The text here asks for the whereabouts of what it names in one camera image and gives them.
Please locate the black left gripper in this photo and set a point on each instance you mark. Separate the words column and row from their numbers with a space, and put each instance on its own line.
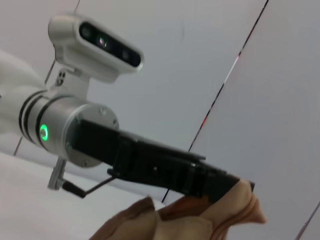
column 145, row 160

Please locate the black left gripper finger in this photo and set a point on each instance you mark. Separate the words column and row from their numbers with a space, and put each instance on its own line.
column 225, row 176

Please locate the khaki canvas food bag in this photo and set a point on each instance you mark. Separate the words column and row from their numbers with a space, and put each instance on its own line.
column 187, row 220

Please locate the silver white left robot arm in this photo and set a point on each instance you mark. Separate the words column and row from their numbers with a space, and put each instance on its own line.
column 57, row 117

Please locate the white robot head camera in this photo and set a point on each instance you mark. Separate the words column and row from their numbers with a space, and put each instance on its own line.
column 75, row 30

